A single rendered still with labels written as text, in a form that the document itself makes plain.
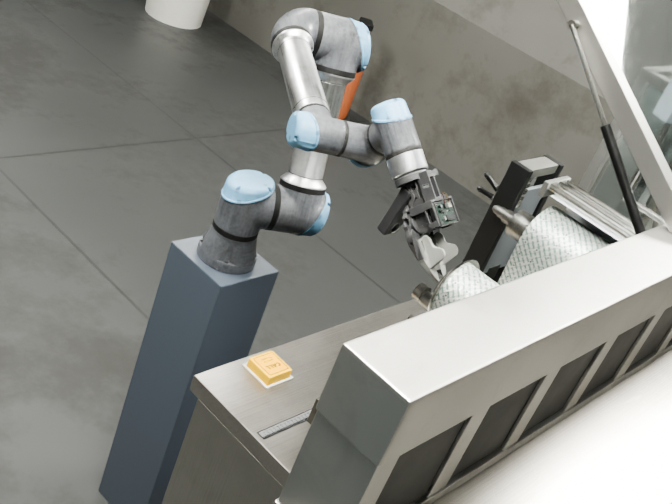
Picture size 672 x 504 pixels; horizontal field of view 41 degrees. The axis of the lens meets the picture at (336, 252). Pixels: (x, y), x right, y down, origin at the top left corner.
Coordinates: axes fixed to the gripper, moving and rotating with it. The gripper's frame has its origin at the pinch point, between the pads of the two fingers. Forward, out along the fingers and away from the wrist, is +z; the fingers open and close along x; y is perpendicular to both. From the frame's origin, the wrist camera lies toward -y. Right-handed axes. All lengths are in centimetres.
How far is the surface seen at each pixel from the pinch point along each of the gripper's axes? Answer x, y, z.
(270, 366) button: -15.1, -37.9, 7.4
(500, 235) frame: 29.9, -1.9, -3.9
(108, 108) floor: 147, -282, -141
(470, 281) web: -1.3, 8.3, 3.2
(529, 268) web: 19.2, 8.9, 4.7
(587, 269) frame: -45, 55, 5
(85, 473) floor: -4, -145, 23
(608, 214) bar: 29.1, 24.4, -0.7
